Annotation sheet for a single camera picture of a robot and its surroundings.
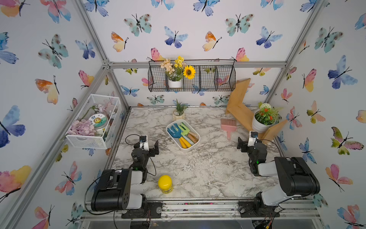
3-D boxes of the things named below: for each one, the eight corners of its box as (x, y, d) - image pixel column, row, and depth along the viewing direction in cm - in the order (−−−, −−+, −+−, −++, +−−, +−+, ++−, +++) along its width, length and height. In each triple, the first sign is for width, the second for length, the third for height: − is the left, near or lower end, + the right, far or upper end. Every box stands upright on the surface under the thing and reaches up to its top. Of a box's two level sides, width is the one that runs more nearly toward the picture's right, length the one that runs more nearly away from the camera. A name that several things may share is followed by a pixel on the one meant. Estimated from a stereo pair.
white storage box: (184, 155, 95) (183, 151, 91) (163, 129, 109) (162, 124, 104) (203, 142, 101) (204, 138, 97) (182, 119, 115) (181, 114, 111)
